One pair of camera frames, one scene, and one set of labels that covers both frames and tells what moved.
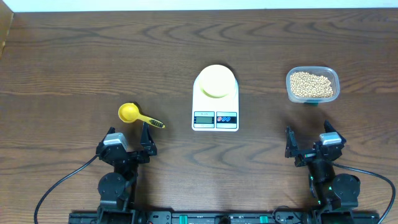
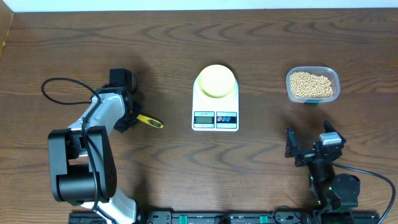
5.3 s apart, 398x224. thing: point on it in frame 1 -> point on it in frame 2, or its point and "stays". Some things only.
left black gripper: [143, 158] -> [122, 125]
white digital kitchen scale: [210, 114] stays
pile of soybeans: [307, 84] stays
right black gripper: [291, 148] stays
